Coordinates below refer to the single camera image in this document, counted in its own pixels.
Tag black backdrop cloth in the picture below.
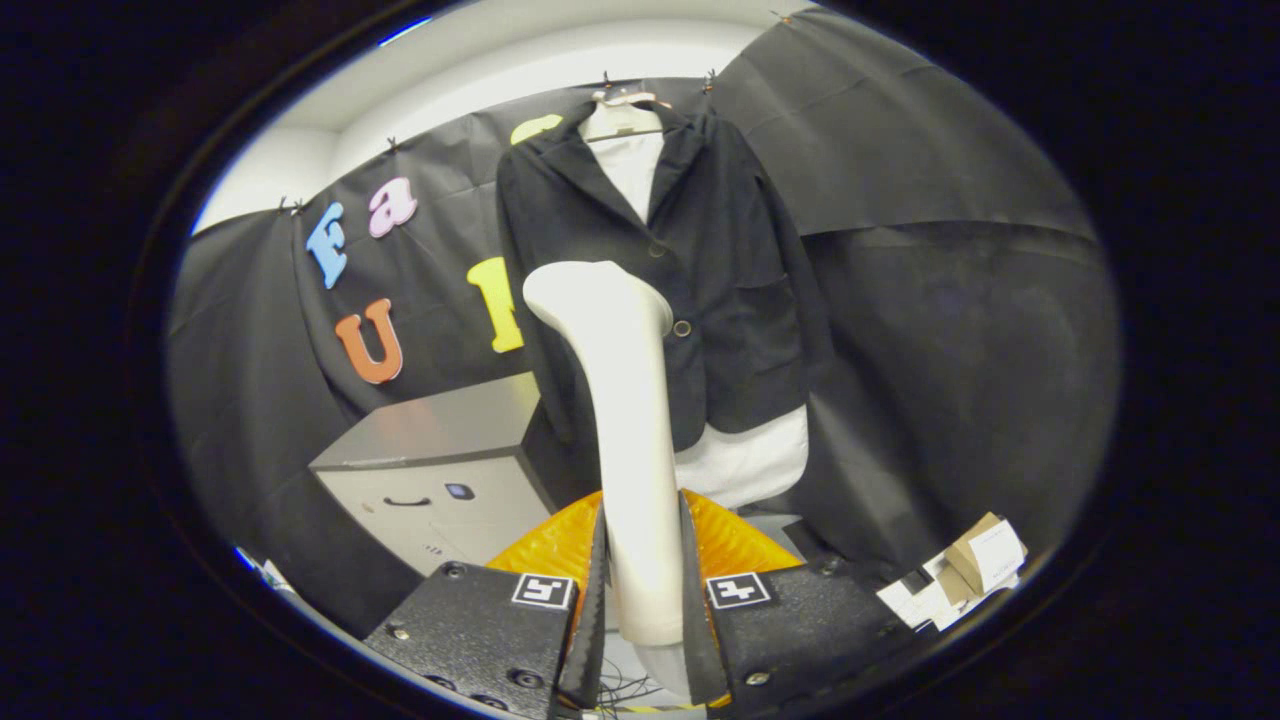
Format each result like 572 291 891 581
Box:
165 5 1121 641

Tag white garment steamer with hose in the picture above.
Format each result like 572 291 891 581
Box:
522 260 693 701

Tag white garment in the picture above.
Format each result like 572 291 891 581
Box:
598 132 811 511

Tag black blazer jacket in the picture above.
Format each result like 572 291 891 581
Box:
495 100 836 456

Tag cream mannequin torso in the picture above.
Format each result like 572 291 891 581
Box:
580 100 666 143

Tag black floor cables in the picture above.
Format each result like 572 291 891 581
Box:
590 668 661 713

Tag white paper boxes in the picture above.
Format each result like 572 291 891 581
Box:
878 570 966 633

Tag white and blue device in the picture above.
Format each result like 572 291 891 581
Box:
235 545 296 596

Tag brown cardboard box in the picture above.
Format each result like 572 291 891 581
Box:
945 512 1029 598

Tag grey drawer cabinet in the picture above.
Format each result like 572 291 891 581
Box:
308 372 561 579

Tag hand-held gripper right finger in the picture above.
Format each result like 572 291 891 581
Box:
680 490 921 719

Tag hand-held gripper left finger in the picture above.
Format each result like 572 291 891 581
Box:
360 488 609 720

